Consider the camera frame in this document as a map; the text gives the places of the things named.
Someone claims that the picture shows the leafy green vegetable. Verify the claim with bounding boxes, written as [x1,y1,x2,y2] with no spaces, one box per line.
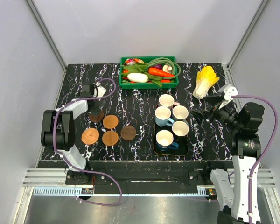
[121,64,162,89]

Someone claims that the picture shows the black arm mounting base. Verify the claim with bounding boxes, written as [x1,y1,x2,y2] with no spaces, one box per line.
[39,161,233,196]

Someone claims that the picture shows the dark walnut coaster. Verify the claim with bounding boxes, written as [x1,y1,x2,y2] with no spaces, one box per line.
[89,110,104,123]
[120,126,136,141]

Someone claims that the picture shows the white mushroom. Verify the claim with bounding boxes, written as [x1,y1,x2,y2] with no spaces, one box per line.
[162,64,173,73]

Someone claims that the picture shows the pink cup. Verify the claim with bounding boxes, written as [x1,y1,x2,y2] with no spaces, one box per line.
[158,94,180,110]

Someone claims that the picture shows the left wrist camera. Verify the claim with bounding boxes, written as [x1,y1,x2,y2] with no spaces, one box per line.
[93,82,106,98]

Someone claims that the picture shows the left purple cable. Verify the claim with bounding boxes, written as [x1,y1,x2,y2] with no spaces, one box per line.
[52,78,123,207]

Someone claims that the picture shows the colourful snack packet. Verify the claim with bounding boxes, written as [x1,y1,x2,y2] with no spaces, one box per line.
[124,58,145,66]

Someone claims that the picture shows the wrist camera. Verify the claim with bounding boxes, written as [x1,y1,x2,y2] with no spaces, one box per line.
[219,84,238,110]
[93,82,106,98]

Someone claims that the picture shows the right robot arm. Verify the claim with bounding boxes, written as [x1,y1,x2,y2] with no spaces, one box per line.
[190,94,265,224]

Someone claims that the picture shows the woven rattan coaster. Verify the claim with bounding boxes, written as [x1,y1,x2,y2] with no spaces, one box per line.
[81,128,99,145]

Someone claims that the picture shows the light blue cup left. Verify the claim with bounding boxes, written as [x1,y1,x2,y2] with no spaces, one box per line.
[155,106,175,127]

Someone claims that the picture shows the yellow napa cabbage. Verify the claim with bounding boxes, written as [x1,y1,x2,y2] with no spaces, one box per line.
[193,66,220,99]

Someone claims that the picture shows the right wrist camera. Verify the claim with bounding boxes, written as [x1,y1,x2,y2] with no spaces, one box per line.
[219,84,238,110]

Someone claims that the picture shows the black serving tray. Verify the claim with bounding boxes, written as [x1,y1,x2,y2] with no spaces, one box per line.
[154,110,188,156]

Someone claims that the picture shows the green long beans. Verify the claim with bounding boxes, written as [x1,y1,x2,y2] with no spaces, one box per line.
[147,57,181,79]

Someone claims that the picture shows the white cup dark body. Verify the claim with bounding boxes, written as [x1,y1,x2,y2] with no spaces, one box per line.
[172,121,189,141]

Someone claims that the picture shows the white radish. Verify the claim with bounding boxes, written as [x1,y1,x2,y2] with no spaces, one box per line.
[127,73,148,83]

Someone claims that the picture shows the purple onion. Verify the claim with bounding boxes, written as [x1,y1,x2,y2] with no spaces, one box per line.
[154,64,163,70]

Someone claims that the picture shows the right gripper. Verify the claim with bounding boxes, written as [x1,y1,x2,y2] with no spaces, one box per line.
[188,93,243,130]

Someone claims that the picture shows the orange carrot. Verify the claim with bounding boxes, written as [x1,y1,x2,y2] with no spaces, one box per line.
[148,67,174,77]

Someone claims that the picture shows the green plastic vegetable tray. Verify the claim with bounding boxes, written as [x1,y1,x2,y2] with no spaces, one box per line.
[119,56,181,89]

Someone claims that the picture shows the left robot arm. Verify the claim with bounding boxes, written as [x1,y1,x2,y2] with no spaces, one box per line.
[41,82,106,184]

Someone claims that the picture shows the light brown wooden coaster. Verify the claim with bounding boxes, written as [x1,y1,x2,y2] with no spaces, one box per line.
[102,130,119,146]
[103,114,119,129]

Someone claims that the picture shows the grey blue cup right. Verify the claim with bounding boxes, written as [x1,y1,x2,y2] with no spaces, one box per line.
[172,105,189,121]

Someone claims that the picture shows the dark blue cup front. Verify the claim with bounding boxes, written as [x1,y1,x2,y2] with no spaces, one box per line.
[156,130,179,151]

